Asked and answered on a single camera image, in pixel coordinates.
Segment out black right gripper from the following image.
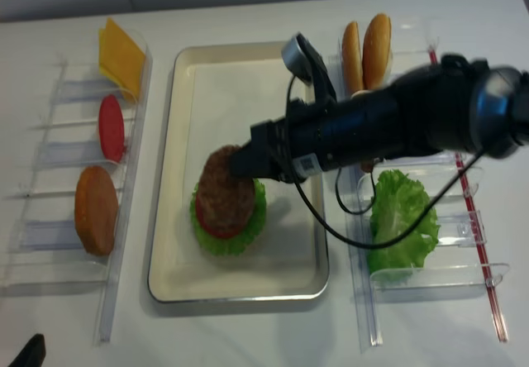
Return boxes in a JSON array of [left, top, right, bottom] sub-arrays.
[[229, 119, 306, 184]]

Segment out brown meat patty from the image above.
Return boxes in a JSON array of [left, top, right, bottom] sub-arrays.
[[197, 145, 255, 229]]

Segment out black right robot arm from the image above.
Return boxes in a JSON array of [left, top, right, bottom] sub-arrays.
[[229, 55, 528, 184]]

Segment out tomato slice on tray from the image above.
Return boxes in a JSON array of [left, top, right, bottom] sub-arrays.
[[195, 199, 246, 240]]

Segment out lettuce leaf on tray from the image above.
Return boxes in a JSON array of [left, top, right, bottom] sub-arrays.
[[188, 179, 267, 257]]

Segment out lettuce pile in rack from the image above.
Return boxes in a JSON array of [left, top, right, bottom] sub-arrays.
[[367, 169, 441, 274]]

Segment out upright tomato slice in rack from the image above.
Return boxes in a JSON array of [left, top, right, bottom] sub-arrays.
[[98, 94, 125, 163]]

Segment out yellow cheese slices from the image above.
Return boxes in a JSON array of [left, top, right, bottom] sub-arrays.
[[98, 17, 145, 102]]

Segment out white paper tray liner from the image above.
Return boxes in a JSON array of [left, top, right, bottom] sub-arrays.
[[156, 60, 316, 266]]

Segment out cream metal tray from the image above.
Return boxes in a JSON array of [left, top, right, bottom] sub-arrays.
[[148, 41, 329, 303]]

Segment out left upright bun half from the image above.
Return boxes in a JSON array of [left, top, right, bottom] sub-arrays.
[[341, 21, 365, 94]]

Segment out upright bun half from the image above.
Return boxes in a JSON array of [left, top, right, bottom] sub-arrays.
[[341, 21, 365, 94], [362, 13, 393, 90]]

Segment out right upright bun half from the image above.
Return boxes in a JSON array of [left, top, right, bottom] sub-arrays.
[[362, 13, 393, 90]]

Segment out brown bun in left rack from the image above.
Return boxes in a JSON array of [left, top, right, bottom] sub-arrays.
[[74, 165, 119, 256]]

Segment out clear acrylic left rack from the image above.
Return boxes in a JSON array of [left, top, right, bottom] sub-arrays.
[[1, 46, 152, 344]]

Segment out clear acrylic rack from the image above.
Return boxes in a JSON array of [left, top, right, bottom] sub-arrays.
[[1, 46, 152, 344], [335, 19, 510, 352]]

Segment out clear acrylic right rack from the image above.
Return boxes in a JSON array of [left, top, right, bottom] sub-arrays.
[[335, 19, 510, 352]]

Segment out black object bottom left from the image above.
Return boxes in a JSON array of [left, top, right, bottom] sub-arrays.
[[8, 333, 46, 367]]

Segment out black camera cable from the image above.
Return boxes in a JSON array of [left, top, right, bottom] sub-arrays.
[[284, 73, 484, 249]]

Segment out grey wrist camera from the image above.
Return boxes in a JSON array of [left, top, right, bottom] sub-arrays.
[[281, 33, 337, 104]]

